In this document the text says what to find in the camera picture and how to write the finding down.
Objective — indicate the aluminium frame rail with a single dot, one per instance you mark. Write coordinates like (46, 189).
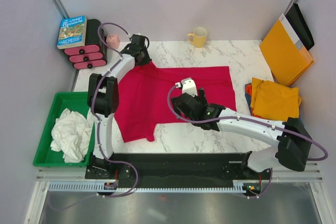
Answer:
(280, 175)

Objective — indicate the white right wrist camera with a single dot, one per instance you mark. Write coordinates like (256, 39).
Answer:
(187, 86)

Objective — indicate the crimson red t-shirt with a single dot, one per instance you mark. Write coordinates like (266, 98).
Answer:
(143, 96)

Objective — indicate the black pink drawer organizer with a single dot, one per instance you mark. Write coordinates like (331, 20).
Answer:
(93, 53)

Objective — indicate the small pink box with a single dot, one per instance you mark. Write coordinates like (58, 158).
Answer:
(113, 41)

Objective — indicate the yellow ceramic mug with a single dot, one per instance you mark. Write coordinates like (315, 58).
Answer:
(198, 37)

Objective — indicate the black folder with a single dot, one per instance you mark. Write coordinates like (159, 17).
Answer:
(298, 23)

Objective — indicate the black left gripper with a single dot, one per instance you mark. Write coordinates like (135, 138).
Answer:
(148, 60)

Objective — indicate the blue treehouse paperback book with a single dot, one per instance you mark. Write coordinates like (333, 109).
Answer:
(72, 32)

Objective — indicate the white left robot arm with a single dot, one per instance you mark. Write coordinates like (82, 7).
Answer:
(103, 93)

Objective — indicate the green plastic tray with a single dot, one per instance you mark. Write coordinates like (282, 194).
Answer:
(45, 157)

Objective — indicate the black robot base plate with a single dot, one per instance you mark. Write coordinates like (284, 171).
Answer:
(173, 171)

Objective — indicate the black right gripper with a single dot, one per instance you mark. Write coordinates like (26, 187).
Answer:
(202, 98)

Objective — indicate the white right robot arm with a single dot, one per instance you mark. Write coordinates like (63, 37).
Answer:
(288, 141)

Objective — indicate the folded mustard yellow t-shirt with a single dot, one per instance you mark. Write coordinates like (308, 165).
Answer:
(270, 100)

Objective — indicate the white crumpled t-shirt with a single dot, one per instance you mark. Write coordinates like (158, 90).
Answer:
(71, 135)

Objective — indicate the orange padded envelope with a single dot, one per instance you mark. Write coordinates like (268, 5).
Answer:
(285, 53)

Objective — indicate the white slotted cable duct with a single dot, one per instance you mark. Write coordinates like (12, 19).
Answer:
(103, 187)

